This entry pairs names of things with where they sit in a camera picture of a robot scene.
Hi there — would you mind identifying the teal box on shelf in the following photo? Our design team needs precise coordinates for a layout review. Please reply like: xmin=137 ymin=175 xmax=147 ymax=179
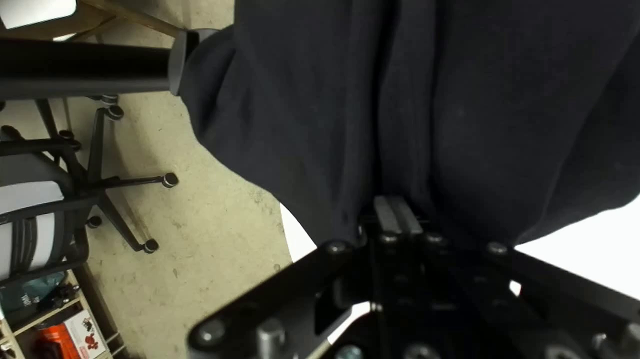
xmin=0 ymin=271 xmax=69 ymax=315

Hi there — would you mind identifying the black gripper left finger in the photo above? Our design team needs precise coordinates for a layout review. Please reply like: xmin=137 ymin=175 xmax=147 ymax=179
xmin=188 ymin=195 xmax=404 ymax=355

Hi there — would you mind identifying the red item on shelf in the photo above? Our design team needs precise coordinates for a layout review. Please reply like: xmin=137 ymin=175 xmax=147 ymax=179
xmin=30 ymin=323 xmax=77 ymax=359

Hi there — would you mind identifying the black shirt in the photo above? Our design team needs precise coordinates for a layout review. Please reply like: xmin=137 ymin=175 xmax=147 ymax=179
xmin=179 ymin=0 xmax=640 ymax=257

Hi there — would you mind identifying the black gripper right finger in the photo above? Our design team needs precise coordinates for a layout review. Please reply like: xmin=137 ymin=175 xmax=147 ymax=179
xmin=399 ymin=195 xmax=640 ymax=347

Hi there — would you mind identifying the large cardboard box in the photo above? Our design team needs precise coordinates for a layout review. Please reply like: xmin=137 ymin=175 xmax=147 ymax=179
xmin=78 ymin=0 xmax=237 ymax=40

